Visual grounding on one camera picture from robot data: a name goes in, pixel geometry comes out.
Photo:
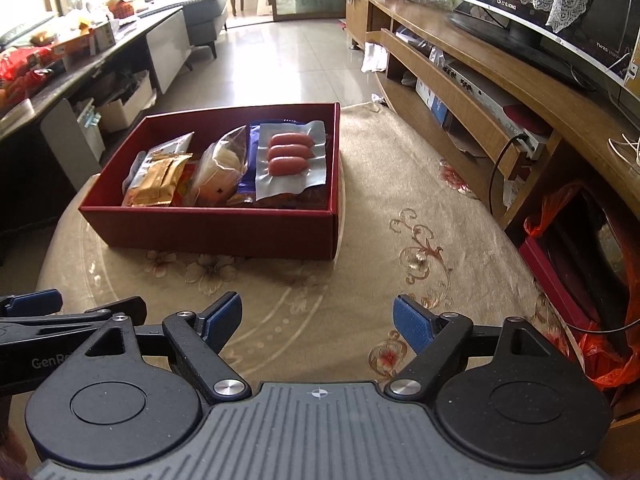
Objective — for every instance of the red cardboard box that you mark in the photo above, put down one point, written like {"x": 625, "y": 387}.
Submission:
{"x": 210, "y": 232}

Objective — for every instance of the red storage bin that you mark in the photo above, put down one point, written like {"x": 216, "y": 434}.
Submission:
{"x": 555, "y": 285}

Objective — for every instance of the vacuum sausage pack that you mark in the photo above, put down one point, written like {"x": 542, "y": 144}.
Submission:
{"x": 290, "y": 155}

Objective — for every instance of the wooden TV stand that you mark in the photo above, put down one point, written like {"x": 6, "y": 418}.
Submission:
{"x": 500, "y": 70}

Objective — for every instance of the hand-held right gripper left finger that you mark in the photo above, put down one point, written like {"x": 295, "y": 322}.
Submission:
{"x": 222, "y": 320}

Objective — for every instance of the white and blue box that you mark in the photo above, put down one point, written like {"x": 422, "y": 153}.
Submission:
{"x": 432, "y": 102}

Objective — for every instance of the red plastic bags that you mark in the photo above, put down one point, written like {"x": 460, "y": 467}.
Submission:
{"x": 22, "y": 67}

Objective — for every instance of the grey spicy strip packet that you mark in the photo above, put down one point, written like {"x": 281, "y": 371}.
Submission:
{"x": 172, "y": 144}

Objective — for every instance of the white power strip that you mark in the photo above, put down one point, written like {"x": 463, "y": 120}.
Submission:
{"x": 532, "y": 142}

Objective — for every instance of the grey sofa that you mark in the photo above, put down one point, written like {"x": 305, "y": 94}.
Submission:
{"x": 205, "y": 20}

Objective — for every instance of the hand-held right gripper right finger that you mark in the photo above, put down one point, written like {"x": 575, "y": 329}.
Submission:
{"x": 412, "y": 325}

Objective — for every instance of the purple wafer biscuit packet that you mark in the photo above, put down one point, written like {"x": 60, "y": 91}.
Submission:
{"x": 253, "y": 150}

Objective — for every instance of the small white carton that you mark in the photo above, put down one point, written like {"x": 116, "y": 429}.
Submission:
{"x": 106, "y": 35}

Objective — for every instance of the white box with blue clip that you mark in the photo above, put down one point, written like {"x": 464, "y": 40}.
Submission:
{"x": 92, "y": 125}

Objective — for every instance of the open cardboard box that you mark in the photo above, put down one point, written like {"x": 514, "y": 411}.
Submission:
{"x": 127, "y": 105}

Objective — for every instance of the white paper bag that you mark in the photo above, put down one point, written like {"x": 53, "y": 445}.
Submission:
{"x": 375, "y": 57}

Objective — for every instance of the orange plastic bag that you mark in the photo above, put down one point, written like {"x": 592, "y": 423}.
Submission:
{"x": 600, "y": 355}

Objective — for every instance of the clear white pastry packet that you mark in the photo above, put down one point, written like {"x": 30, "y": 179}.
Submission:
{"x": 220, "y": 170}

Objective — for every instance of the orange flat box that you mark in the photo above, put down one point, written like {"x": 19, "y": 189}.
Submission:
{"x": 75, "y": 42}

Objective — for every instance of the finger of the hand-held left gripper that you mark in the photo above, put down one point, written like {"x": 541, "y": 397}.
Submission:
{"x": 30, "y": 302}
{"x": 127, "y": 309}

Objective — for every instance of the curved black television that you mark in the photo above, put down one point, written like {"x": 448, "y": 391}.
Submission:
{"x": 525, "y": 25}

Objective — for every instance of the dark long side table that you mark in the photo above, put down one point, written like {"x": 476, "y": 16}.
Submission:
{"x": 30, "y": 170}

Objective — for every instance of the orange woven basket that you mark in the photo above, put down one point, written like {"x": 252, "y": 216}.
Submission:
{"x": 122, "y": 9}

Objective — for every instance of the gold foil snack packet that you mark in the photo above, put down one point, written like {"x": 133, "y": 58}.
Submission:
{"x": 155, "y": 182}

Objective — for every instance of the red snack packet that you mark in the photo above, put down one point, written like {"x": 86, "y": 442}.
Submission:
{"x": 186, "y": 185}

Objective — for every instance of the silver media player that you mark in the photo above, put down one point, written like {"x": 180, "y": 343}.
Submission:
{"x": 480, "y": 92}

